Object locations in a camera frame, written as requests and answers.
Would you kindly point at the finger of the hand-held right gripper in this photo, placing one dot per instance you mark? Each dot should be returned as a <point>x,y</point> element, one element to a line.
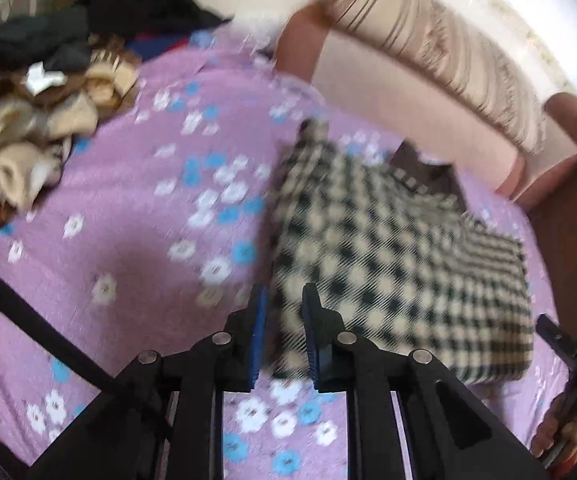
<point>555,337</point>

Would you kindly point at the person's right hand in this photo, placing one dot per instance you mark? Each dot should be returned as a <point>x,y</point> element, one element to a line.
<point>553,425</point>

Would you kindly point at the pink sofa backrest cushion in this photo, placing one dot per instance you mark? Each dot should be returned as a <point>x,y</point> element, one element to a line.
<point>378,95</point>

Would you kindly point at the black garment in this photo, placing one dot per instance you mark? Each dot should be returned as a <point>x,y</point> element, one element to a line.
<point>153,5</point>

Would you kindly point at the purple floral bedsheet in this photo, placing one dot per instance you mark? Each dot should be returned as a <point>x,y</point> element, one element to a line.
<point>143,200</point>

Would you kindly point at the dark grey garment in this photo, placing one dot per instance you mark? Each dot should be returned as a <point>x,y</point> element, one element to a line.
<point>23,42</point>

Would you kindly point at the blue red garment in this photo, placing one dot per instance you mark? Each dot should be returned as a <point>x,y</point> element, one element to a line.
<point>158,45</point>

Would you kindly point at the black white checkered coat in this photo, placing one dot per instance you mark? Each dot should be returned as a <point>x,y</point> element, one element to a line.
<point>393,280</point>

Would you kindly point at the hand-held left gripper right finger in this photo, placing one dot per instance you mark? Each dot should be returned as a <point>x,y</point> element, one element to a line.
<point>313,340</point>

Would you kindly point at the brown beige patterned cloth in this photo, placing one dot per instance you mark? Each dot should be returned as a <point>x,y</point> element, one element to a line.
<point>28,130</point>

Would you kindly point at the striped floral pillow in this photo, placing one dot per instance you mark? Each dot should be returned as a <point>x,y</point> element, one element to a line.
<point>418,35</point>

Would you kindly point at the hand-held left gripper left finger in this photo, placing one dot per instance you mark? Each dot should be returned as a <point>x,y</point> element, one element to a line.
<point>257,340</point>

